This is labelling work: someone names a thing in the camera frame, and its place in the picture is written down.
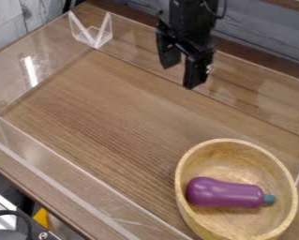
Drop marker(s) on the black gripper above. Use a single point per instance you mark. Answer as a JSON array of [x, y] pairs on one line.
[[185, 24]]

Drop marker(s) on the purple toy eggplant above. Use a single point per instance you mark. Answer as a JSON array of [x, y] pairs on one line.
[[207, 192]]

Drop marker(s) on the light wooden bowl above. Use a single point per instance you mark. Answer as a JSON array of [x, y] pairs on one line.
[[239, 162]]

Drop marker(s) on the yellow tag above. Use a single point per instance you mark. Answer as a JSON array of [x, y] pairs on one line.
[[42, 217]]

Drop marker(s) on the clear acrylic corner bracket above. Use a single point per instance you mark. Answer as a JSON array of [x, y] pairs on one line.
[[92, 36]]

